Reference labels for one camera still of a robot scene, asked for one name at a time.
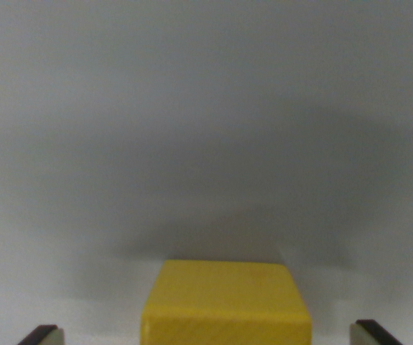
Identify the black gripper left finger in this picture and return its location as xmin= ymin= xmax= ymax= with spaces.
xmin=17 ymin=324 xmax=65 ymax=345

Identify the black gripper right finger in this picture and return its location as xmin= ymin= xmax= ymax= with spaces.
xmin=349 ymin=319 xmax=403 ymax=345

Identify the yellow wooden cube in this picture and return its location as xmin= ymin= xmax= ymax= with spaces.
xmin=140 ymin=259 xmax=313 ymax=345

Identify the white plastic tray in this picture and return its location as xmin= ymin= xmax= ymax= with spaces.
xmin=0 ymin=0 xmax=413 ymax=345

